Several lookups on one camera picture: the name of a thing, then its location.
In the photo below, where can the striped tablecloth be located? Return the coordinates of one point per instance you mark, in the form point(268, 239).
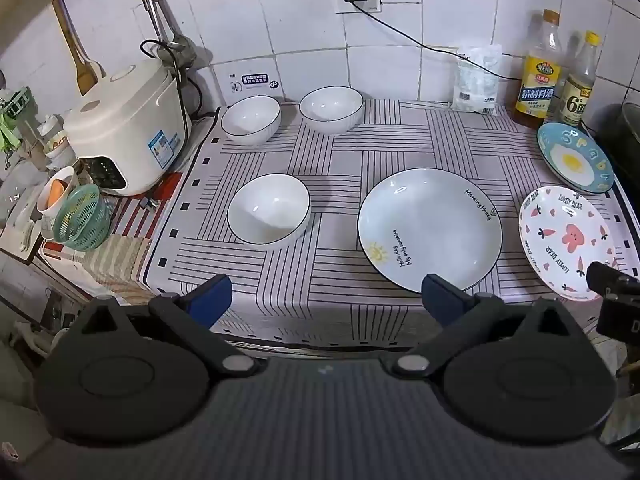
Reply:
point(330, 160)

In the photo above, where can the white rice cooker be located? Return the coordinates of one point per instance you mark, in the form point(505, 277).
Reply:
point(125, 125)

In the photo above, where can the purple wall sticker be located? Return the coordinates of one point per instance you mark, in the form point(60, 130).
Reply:
point(252, 81)

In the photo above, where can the red striped mat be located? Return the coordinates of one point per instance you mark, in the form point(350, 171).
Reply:
point(165, 190)

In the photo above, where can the green plastic basket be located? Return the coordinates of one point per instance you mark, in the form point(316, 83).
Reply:
point(82, 217)

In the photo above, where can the white pink bear plate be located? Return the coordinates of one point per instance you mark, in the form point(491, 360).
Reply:
point(565, 240)

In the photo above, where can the blue fried egg plate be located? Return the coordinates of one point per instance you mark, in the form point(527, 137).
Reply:
point(575, 157)

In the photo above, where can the large yellow label bottle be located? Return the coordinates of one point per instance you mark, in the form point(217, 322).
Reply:
point(542, 75)

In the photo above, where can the white cup with orange item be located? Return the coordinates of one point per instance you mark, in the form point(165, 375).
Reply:
point(55, 192)

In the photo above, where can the beige striped towel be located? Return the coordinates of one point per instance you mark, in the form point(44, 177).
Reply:
point(115, 265)

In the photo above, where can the white bowl with dark rim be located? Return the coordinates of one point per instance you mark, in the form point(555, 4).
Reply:
point(270, 210)
point(250, 117)
point(332, 107)

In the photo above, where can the grey power plug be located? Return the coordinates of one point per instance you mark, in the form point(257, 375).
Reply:
point(150, 203)

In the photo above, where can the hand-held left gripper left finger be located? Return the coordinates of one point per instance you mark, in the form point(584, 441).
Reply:
point(212, 296)

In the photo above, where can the small yellow cap bottle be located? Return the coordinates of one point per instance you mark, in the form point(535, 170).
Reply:
point(580, 85)

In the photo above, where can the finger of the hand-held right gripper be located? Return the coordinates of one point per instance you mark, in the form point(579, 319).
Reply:
point(612, 282)
point(620, 322)

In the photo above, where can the large white sun print plate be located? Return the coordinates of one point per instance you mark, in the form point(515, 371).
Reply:
point(430, 230)

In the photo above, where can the dark metal pot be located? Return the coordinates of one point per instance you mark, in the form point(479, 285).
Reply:
point(622, 140)

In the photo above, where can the white plastic bag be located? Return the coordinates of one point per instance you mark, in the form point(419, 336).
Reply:
point(477, 77)

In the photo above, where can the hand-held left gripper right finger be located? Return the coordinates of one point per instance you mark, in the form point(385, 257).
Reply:
point(441, 296)

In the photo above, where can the wooden spatula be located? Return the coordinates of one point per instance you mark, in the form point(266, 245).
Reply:
point(75, 45)

